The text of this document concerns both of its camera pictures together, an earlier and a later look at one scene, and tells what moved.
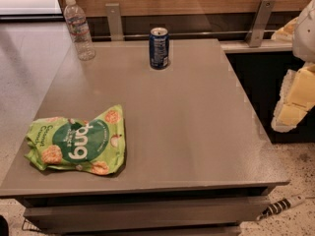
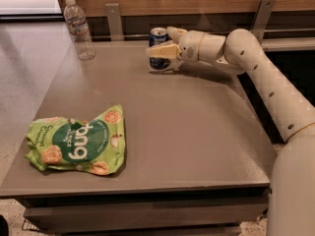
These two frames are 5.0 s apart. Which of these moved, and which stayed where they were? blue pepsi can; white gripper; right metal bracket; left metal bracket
Moved: white gripper
Stayed: blue pepsi can; right metal bracket; left metal bracket
